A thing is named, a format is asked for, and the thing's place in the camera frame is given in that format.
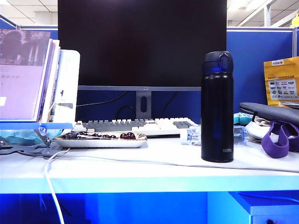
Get clear mineral water bottle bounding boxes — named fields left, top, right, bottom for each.
left=179, top=127, right=248, bottom=147

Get black thermos flask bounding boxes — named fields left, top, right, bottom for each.
left=200, top=50, right=235, bottom=163

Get grey monitor stand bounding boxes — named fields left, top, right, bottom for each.
left=136, top=90, right=152, bottom=119

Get white and grey keyboard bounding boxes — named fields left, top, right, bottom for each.
left=74, top=117, right=200, bottom=137

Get white rectangular plate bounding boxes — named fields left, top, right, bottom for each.
left=53, top=132, right=149, bottom=149

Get black computer monitor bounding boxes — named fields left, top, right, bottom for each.
left=57, top=0, right=228, bottom=91

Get books on blue stand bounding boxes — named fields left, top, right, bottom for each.
left=0, top=49, right=81, bottom=157

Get teal printed packet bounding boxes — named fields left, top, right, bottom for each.
left=233, top=112, right=254, bottom=124

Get white thick book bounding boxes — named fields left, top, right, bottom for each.
left=38, top=39, right=62, bottom=122

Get white cloth bag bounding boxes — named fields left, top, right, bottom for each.
left=245, top=118, right=274, bottom=142

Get blue office partition panel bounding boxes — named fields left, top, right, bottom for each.
left=20, top=24, right=295, bottom=125
left=0, top=14, right=21, bottom=30

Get grey laptop sleeve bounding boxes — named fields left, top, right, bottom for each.
left=238, top=102, right=299, bottom=126

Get pink cover book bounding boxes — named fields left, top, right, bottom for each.
left=0, top=29, right=55, bottom=121

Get yellow printed paper bag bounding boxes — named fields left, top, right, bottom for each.
left=263, top=56, right=299, bottom=108

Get teal patterned pack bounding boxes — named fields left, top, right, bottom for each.
left=0, top=128, right=64, bottom=145

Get white drawer cabinet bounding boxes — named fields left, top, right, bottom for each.
left=207, top=191, right=299, bottom=224

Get looped black monitor cable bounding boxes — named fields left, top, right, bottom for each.
left=116, top=105, right=137, bottom=119

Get thin black monitor cable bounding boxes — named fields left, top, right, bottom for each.
left=76, top=91, right=128, bottom=107

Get white cable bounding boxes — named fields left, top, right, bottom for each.
left=53, top=137, right=299, bottom=173
left=44, top=147, right=71, bottom=224

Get purple fabric strap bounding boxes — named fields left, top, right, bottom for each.
left=261, top=120, right=299, bottom=160

